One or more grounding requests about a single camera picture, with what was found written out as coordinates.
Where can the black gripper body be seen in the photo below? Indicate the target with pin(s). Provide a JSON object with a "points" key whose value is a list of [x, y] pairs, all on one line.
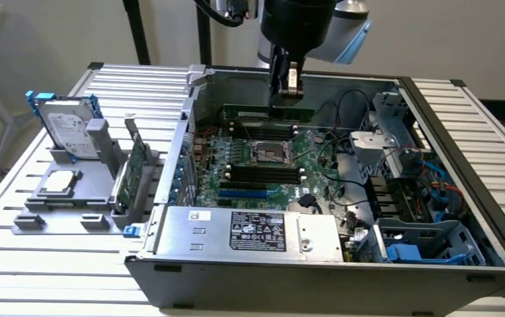
{"points": [[297, 23]]}

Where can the green RAM stick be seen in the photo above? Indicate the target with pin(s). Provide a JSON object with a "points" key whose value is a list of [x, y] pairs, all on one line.
{"points": [[243, 113]]}

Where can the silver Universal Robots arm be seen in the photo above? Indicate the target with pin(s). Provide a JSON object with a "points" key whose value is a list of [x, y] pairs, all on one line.
{"points": [[346, 33]]}

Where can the black RAM slot bank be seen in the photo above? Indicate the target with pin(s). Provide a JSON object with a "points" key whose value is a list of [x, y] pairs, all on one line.
{"points": [[265, 175], [261, 131]]}

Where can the blue expansion slot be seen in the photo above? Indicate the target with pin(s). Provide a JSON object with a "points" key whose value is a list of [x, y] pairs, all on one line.
{"points": [[241, 194]]}

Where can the black expansion slot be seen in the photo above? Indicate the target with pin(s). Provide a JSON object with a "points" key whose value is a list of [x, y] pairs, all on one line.
{"points": [[239, 202]]}

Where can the CPU socket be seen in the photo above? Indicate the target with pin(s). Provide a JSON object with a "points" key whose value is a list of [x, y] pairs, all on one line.
{"points": [[269, 152]]}

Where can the grey disk bay cage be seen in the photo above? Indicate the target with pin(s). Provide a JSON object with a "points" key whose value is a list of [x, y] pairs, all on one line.
{"points": [[389, 132]]}

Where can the green motherboard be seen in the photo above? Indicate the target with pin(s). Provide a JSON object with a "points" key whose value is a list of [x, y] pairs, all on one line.
{"points": [[318, 185]]}

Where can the green graphics card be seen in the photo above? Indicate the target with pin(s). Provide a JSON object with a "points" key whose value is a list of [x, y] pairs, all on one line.
{"points": [[131, 178]]}

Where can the silver power supply unit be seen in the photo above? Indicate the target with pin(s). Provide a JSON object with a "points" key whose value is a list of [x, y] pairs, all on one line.
{"points": [[217, 237]]}

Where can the silver hard disk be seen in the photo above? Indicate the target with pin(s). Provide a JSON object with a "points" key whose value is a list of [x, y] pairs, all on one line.
{"points": [[70, 127]]}

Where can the blue case latch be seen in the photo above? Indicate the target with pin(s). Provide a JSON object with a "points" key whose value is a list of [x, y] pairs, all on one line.
{"points": [[131, 231]]}

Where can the silver CPU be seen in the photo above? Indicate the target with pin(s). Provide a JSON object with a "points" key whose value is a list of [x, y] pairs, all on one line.
{"points": [[61, 181]]}

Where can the grey disk bay with blue tray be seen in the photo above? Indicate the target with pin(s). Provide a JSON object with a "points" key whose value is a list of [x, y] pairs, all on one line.
{"points": [[429, 241]]}

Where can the grey parts rack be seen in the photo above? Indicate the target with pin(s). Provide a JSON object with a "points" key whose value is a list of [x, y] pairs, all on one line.
{"points": [[77, 204]]}

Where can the black open PC case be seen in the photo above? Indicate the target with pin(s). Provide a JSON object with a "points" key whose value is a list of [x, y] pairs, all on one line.
{"points": [[324, 284]]}

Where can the black stand post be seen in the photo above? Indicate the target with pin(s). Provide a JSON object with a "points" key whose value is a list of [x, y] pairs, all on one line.
{"points": [[137, 29], [203, 33]]}

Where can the hard drive in blue bracket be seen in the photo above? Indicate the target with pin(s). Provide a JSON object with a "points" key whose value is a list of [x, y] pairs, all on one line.
{"points": [[37, 105]]}

